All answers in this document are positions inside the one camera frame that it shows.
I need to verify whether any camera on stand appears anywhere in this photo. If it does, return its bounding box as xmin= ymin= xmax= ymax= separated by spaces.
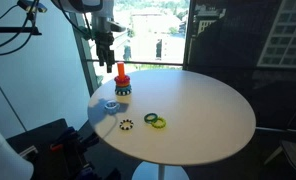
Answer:
xmin=17 ymin=0 xmax=48 ymax=14

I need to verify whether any orange ring toss post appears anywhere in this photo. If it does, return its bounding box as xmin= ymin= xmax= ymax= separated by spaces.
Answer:
xmin=114 ymin=61 xmax=133 ymax=97

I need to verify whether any black white ring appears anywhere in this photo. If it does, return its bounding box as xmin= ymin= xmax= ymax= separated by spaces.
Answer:
xmin=119 ymin=118 xmax=135 ymax=131

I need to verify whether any yellow green ring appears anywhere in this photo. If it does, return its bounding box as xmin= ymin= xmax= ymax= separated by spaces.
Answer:
xmin=150 ymin=117 xmax=167 ymax=130

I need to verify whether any black cart with clamps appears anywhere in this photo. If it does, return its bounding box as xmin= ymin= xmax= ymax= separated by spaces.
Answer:
xmin=6 ymin=118 xmax=122 ymax=180

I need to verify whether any dark green ring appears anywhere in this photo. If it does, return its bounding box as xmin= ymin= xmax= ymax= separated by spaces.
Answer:
xmin=143 ymin=112 xmax=159 ymax=124

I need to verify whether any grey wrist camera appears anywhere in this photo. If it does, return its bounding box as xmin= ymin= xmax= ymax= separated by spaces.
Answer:
xmin=109 ymin=21 xmax=127 ymax=33

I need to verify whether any white rounded object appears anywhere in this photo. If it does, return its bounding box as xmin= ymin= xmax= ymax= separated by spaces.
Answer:
xmin=0 ymin=117 xmax=35 ymax=180

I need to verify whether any teal blue ring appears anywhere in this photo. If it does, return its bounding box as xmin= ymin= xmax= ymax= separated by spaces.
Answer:
xmin=114 ymin=85 xmax=133 ymax=93

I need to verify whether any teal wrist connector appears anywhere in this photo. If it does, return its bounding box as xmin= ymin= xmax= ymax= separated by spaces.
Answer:
xmin=82 ymin=28 xmax=96 ymax=41

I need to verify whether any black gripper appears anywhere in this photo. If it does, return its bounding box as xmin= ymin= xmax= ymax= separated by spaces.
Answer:
xmin=93 ymin=30 xmax=116 ymax=74

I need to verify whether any red ring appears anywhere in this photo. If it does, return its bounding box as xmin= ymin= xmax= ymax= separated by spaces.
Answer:
xmin=113 ymin=75 xmax=131 ymax=84

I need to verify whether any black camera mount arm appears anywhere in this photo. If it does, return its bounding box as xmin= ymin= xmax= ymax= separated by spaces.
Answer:
xmin=0 ymin=12 xmax=43 ymax=36

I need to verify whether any dark window rail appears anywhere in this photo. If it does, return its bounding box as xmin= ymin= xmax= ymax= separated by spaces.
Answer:
xmin=86 ymin=58 xmax=184 ymax=67

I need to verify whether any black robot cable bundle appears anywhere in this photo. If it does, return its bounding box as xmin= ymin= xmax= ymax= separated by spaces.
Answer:
xmin=0 ymin=0 xmax=96 ymax=57

